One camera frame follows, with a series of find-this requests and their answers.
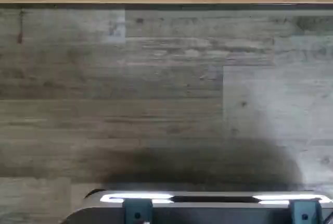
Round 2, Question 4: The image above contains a black robot base light strip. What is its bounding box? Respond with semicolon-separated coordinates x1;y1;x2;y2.
63;189;333;224

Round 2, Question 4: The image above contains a teal mounting bracket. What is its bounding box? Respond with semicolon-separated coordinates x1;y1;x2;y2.
288;200;324;224
122;198;153;224

